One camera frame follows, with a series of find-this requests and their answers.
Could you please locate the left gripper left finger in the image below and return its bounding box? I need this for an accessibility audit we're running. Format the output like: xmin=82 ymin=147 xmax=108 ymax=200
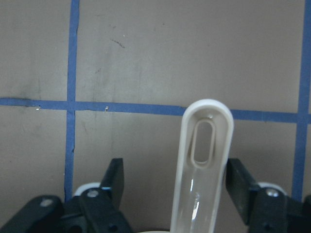
xmin=0 ymin=158 xmax=133 ymax=233

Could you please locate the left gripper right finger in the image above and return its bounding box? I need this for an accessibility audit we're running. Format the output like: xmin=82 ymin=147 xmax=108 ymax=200
xmin=225 ymin=158 xmax=311 ymax=233

